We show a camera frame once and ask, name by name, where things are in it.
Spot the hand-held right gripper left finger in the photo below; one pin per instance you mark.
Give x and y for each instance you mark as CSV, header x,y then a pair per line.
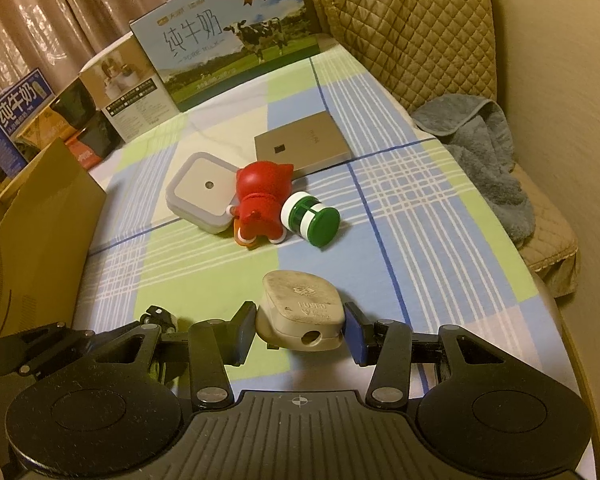
x,y
242,332

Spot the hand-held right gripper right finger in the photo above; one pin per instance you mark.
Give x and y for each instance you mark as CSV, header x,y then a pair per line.
x,y
355,332

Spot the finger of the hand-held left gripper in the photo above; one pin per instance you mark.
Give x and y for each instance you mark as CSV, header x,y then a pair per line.
x,y
20,355

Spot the cream plug adapter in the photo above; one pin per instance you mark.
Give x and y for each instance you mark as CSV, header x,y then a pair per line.
x,y
295,305

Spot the cardboard box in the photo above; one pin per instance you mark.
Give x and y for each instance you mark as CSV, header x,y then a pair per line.
x,y
35,240

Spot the red figurine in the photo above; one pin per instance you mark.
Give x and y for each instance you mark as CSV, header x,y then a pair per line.
x,y
260,195

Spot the gold router box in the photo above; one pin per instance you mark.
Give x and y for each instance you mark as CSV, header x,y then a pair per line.
x,y
300,140

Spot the checked tablecloth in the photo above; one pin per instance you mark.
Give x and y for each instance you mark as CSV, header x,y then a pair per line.
x,y
405,220

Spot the green white bottle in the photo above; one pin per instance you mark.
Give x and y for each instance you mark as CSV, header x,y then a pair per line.
x,y
310,217

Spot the white square container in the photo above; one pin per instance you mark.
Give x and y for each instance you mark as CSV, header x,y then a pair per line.
x,y
200,185

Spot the grey towel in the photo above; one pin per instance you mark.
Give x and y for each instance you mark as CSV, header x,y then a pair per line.
x,y
490,160

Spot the dark instant noodle bowl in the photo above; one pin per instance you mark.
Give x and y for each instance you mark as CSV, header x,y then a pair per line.
x,y
100,140

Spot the blue milk carton box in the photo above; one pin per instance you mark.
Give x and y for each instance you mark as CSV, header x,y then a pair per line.
x,y
10,115

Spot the white product box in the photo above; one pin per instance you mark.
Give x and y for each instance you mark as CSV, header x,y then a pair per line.
x,y
130,95

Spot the cow print milk box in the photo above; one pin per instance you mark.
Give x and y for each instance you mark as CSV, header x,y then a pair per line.
x,y
220,45

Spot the quilted beige chair cover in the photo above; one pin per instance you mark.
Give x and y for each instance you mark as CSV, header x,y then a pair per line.
x,y
405,25

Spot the beige curtain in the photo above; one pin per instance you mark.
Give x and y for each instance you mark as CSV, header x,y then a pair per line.
x,y
80,10

